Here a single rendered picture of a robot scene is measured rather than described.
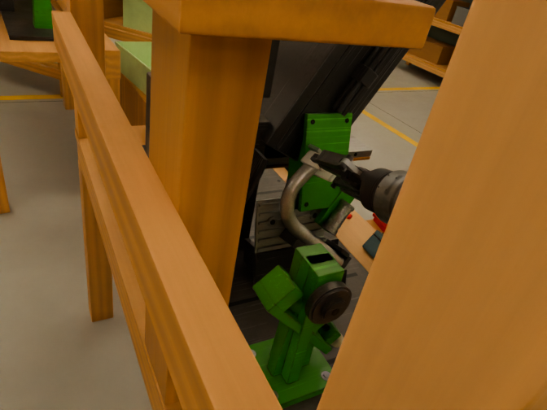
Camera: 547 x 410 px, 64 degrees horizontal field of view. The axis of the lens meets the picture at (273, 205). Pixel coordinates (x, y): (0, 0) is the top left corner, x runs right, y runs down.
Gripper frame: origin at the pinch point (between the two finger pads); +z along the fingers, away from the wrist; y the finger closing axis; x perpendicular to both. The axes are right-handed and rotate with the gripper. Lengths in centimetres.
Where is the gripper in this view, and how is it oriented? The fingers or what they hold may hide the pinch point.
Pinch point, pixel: (320, 166)
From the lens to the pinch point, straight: 88.5
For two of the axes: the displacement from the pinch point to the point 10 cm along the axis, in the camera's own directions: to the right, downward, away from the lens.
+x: -6.5, 7.5, -1.0
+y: -5.9, -5.8, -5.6
